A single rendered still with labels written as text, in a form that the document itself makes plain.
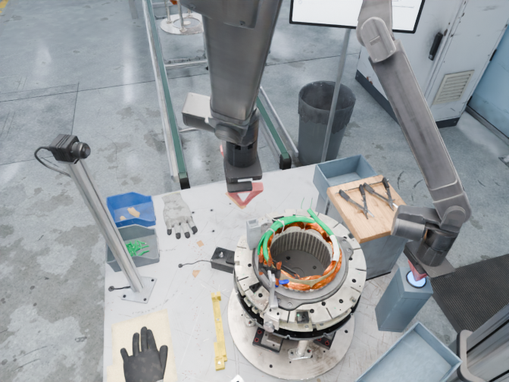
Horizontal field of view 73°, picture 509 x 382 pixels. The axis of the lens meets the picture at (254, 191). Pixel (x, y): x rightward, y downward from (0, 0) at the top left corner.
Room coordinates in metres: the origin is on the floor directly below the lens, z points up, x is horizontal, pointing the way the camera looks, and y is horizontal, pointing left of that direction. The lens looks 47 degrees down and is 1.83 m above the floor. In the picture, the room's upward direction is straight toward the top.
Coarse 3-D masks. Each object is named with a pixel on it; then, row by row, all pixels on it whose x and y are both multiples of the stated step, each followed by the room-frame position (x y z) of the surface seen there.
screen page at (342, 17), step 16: (304, 0) 1.53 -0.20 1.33; (320, 0) 1.51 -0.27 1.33; (336, 0) 1.50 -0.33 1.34; (352, 0) 1.49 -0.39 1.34; (400, 0) 1.46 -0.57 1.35; (416, 0) 1.45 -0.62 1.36; (304, 16) 1.52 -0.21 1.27; (320, 16) 1.51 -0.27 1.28; (336, 16) 1.49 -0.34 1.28; (352, 16) 1.48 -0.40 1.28; (400, 16) 1.45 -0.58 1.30; (416, 16) 1.43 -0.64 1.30
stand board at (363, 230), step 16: (336, 192) 0.71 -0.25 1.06; (368, 192) 0.71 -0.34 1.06; (384, 192) 0.71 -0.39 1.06; (336, 208) 0.66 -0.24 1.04; (352, 208) 0.64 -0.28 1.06; (368, 208) 0.64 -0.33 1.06; (384, 208) 0.64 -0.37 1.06; (352, 224) 0.59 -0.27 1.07; (368, 224) 0.59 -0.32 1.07; (384, 224) 0.59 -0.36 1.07; (368, 240) 0.55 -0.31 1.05
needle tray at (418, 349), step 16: (416, 336) 0.30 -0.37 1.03; (432, 336) 0.28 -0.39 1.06; (384, 352) 0.25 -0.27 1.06; (400, 352) 0.26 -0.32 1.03; (416, 352) 0.26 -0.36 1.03; (432, 352) 0.26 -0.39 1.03; (448, 352) 0.25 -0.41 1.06; (368, 368) 0.22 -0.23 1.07; (384, 368) 0.23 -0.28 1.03; (400, 368) 0.23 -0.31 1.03; (416, 368) 0.23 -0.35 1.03; (432, 368) 0.23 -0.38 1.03; (448, 368) 0.23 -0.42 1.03
